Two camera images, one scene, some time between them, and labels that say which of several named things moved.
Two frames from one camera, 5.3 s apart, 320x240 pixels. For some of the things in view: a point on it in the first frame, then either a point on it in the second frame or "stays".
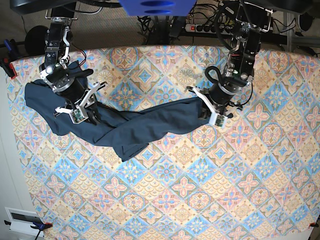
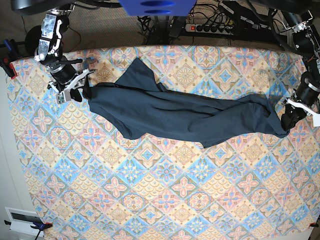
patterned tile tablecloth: [257, 177] stays
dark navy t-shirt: [123, 131] to [138, 104]
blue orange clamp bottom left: [39, 225] stays
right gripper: [218, 95] to [307, 92]
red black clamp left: [9, 55] stays
